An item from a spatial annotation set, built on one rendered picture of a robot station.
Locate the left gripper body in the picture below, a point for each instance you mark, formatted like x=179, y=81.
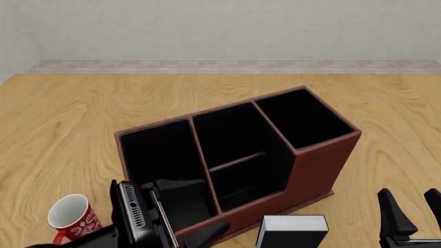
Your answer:
x=135, y=209

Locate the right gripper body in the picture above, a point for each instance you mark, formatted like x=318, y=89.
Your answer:
x=392, y=242

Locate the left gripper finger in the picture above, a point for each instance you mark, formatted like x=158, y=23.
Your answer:
x=206, y=233
x=175, y=187

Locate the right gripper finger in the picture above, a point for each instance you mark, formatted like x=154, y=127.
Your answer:
x=394, y=217
x=435, y=204

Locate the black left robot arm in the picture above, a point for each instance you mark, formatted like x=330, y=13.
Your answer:
x=90, y=239

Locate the black book with white pages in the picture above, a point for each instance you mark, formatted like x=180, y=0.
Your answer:
x=293, y=223

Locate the red-brown desk caddy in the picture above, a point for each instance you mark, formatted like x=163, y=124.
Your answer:
x=320, y=170

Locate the red mug with white pattern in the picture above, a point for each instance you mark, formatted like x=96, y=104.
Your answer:
x=86, y=223

